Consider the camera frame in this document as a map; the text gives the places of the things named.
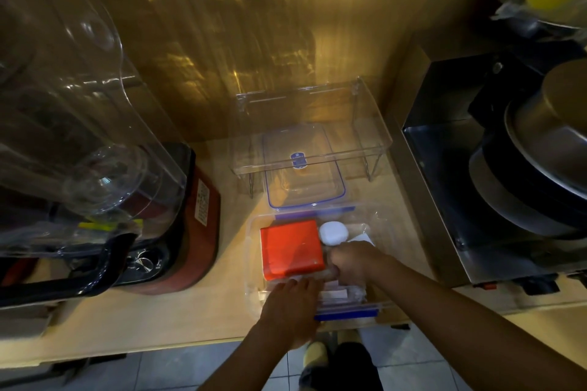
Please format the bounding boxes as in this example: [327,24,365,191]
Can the person's left hand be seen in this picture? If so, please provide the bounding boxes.
[259,277,324,350]

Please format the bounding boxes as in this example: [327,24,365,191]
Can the person's right hand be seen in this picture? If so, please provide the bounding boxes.
[327,241,391,288]

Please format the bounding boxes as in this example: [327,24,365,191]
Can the person's left forearm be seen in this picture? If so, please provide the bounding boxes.
[197,329,317,391]

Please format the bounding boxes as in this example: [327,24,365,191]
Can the person's right forearm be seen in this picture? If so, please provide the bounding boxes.
[374,251,587,391]

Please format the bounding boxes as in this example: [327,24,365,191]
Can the white sachets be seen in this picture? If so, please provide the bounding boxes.
[316,280,368,310]

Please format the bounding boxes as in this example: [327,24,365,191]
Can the white round puck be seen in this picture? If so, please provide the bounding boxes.
[319,221,349,247]

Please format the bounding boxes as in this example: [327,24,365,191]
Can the orange-red flat box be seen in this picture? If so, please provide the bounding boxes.
[260,219,326,282]

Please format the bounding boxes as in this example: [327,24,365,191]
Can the clear storage container blue clips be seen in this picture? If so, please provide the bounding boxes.
[244,204,396,328]

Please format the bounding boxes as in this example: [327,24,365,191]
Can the person's yellow slipper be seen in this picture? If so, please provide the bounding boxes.
[303,342,329,369]

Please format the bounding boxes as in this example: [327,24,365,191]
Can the clear container lid blue clip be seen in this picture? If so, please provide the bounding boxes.
[262,124,347,211]

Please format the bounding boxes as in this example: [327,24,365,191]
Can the person's dark trousers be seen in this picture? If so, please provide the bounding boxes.
[298,341,384,391]

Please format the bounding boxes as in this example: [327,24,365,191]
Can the red blender base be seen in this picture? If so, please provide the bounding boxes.
[112,142,222,296]

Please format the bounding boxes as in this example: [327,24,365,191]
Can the stainless steel countertop appliance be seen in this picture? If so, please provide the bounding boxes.
[389,43,587,310]

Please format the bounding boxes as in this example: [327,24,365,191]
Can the clear acrylic shelf riser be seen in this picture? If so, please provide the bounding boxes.
[229,78,393,198]

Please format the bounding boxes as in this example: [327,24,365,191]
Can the black round pan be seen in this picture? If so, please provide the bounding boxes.
[468,127,587,241]

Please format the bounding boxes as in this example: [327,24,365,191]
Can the round steel pot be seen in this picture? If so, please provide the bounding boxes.
[504,58,587,200]

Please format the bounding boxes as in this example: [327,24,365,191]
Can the grey flat object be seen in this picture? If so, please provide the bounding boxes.
[0,308,56,341]

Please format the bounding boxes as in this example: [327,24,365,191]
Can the black blender cover handle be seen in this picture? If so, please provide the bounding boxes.
[0,231,139,310]

